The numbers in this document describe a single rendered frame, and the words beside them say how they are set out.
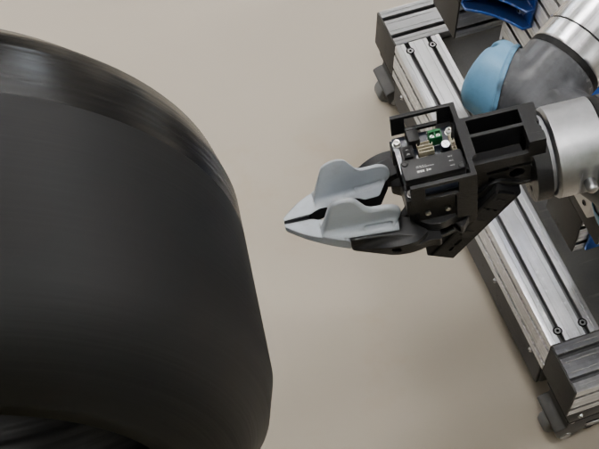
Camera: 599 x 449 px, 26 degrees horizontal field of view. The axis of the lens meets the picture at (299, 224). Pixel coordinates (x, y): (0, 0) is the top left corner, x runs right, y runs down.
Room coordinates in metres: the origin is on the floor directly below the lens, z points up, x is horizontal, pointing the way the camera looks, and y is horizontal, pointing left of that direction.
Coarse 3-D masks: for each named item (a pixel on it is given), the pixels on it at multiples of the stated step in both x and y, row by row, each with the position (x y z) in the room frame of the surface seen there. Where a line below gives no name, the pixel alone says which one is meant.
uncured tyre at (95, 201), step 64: (0, 64) 0.56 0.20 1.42; (64, 64) 0.58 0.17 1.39; (0, 128) 0.51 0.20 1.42; (64, 128) 0.52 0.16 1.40; (128, 128) 0.55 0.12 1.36; (192, 128) 0.60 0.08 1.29; (0, 192) 0.45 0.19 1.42; (64, 192) 0.47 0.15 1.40; (128, 192) 0.49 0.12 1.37; (192, 192) 0.53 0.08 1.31; (0, 256) 0.41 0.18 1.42; (64, 256) 0.42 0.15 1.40; (128, 256) 0.44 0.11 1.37; (192, 256) 0.46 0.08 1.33; (0, 320) 0.37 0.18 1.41; (64, 320) 0.38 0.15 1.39; (128, 320) 0.39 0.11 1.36; (192, 320) 0.41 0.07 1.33; (256, 320) 0.46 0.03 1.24; (0, 384) 0.35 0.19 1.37; (64, 384) 0.35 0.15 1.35; (128, 384) 0.36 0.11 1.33; (192, 384) 0.38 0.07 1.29; (256, 384) 0.41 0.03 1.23; (0, 448) 0.49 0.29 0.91; (64, 448) 0.49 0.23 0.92; (128, 448) 0.47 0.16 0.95; (192, 448) 0.37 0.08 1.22; (256, 448) 0.40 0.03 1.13
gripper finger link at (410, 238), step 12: (408, 228) 0.55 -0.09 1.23; (420, 228) 0.54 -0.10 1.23; (360, 240) 0.54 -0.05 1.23; (372, 240) 0.54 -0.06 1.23; (384, 240) 0.54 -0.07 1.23; (396, 240) 0.54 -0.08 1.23; (408, 240) 0.54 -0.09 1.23; (420, 240) 0.54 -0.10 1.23; (432, 240) 0.54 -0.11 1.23; (372, 252) 0.53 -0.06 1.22; (384, 252) 0.53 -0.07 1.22; (396, 252) 0.53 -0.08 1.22; (408, 252) 0.53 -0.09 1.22
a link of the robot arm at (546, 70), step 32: (576, 0) 0.79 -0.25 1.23; (544, 32) 0.76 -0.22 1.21; (576, 32) 0.75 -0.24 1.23; (480, 64) 0.74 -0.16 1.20; (512, 64) 0.73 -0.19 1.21; (544, 64) 0.73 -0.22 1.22; (576, 64) 0.73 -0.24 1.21; (480, 96) 0.71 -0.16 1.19; (512, 96) 0.70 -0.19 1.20; (544, 96) 0.70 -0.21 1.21; (576, 96) 0.70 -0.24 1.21
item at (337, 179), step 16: (336, 160) 0.58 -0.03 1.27; (320, 176) 0.58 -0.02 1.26; (336, 176) 0.58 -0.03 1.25; (352, 176) 0.59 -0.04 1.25; (368, 176) 0.59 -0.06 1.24; (384, 176) 0.59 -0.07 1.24; (320, 192) 0.58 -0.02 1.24; (336, 192) 0.58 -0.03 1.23; (352, 192) 0.58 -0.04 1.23; (368, 192) 0.58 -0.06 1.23; (384, 192) 0.59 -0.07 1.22; (304, 208) 0.57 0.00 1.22; (320, 208) 0.57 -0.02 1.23
